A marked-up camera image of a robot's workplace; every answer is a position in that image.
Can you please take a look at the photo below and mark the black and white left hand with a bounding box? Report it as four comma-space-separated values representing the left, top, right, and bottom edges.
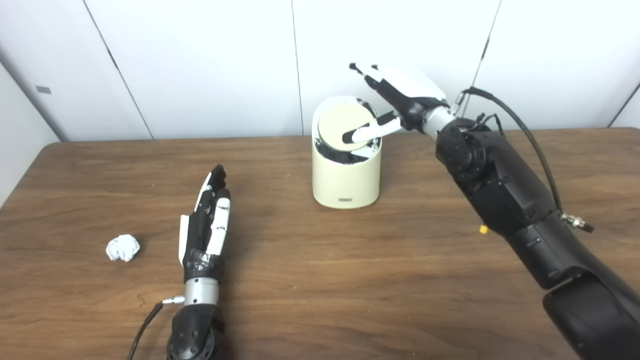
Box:
178, 164, 232, 283

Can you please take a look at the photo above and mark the black and white right hand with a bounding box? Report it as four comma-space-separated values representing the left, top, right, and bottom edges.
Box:
342, 62, 451, 144

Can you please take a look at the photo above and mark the white paper ball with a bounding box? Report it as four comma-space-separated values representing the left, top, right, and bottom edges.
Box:
105, 234, 141, 263

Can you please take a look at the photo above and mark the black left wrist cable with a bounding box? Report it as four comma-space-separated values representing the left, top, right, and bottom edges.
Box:
127, 296, 186, 360

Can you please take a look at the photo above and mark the cream-colored bin body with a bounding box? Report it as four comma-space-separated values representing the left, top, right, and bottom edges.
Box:
311, 96, 383, 210

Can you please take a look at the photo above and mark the cream round bin lid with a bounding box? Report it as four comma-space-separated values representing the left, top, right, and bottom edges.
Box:
317, 102, 377, 152

